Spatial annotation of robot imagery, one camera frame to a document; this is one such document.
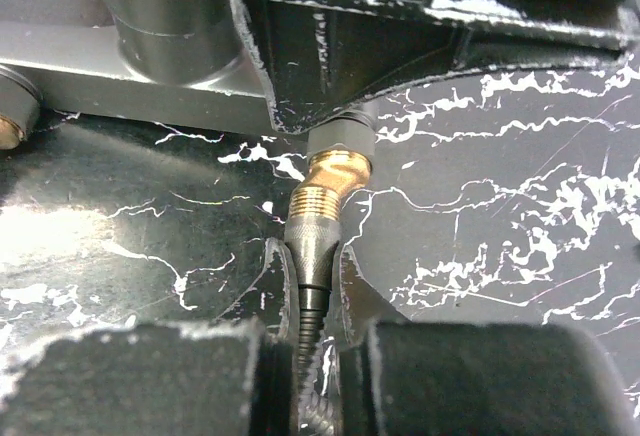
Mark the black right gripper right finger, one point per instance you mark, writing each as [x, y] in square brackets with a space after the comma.
[399, 377]

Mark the grey faucet with brass fittings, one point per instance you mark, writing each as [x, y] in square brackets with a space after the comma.
[244, 66]

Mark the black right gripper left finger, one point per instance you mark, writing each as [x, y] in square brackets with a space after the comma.
[232, 377]

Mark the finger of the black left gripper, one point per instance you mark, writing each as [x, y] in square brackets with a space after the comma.
[400, 21]

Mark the black marble pattern mat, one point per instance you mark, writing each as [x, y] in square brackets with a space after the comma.
[507, 195]

